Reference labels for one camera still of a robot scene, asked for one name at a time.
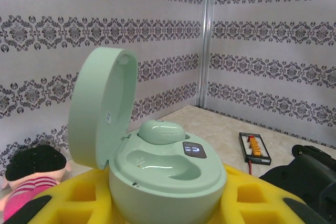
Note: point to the red black power lead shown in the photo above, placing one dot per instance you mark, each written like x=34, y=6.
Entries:
x=250, y=167

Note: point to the aluminium frame post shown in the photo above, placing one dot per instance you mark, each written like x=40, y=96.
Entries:
x=207, y=37

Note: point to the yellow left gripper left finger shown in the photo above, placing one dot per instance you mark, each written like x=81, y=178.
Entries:
x=78, y=203

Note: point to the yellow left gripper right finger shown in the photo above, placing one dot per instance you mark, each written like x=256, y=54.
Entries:
x=257, y=203

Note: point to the green earbud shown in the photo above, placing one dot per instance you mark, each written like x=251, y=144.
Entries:
x=160, y=132

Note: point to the green earbud charging case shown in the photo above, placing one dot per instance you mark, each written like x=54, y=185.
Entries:
x=168, y=187

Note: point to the pink plush doll black hair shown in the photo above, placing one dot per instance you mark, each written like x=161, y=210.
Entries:
x=31, y=179

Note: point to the black board yellow connectors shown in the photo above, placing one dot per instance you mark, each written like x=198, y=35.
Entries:
x=253, y=145

